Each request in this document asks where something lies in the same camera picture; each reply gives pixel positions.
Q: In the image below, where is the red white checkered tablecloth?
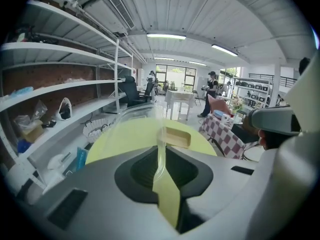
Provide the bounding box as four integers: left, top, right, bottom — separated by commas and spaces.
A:
198, 113, 247, 160

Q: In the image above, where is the round table with yellow cloth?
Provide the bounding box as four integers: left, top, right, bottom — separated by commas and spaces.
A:
84, 117, 218, 165

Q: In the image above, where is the white rack with black items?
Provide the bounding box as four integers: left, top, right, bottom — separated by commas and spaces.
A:
232, 76, 274, 110

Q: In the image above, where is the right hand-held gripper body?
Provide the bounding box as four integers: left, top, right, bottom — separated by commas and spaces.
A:
251, 107, 301, 136

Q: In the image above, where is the person's right hand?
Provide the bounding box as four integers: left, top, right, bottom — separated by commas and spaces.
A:
258, 130, 292, 150

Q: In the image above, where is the white metal shelving unit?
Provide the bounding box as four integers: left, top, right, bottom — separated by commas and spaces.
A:
0, 0, 135, 200

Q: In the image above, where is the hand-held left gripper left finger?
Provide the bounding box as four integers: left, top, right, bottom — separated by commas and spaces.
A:
114, 146, 160, 205

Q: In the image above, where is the tall blue box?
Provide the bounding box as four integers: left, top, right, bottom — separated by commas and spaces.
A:
75, 146, 88, 172

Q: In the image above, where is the cardboard box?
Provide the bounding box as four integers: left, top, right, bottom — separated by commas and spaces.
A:
18, 120, 45, 144

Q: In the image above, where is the white bag with black contents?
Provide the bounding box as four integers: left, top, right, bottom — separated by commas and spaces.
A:
58, 97, 73, 121

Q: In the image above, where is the white ceiling air conditioner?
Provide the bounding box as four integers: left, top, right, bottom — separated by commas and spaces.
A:
82, 0, 136, 35

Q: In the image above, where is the white rectangular table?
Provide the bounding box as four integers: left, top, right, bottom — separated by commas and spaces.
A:
164, 89, 196, 121

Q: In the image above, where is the white pleated laundry basket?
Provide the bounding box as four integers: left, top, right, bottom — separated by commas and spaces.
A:
82, 118, 110, 144

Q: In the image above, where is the tan rectangular tray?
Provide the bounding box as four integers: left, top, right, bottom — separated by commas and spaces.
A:
156, 126, 192, 149

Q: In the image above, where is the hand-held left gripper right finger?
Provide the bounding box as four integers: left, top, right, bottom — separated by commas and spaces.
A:
166, 146, 214, 235

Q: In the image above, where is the black open box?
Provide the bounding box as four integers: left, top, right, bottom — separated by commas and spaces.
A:
231, 123, 260, 144

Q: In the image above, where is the large window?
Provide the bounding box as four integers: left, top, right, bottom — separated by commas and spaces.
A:
155, 64, 198, 87

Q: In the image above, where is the black office chair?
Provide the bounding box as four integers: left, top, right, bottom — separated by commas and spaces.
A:
143, 81, 156, 103
124, 75, 153, 107

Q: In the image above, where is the white perforated basket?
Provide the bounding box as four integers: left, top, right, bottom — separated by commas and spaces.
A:
42, 170, 67, 195

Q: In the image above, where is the bouquet of pale flowers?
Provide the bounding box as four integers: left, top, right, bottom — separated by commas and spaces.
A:
231, 95, 245, 115

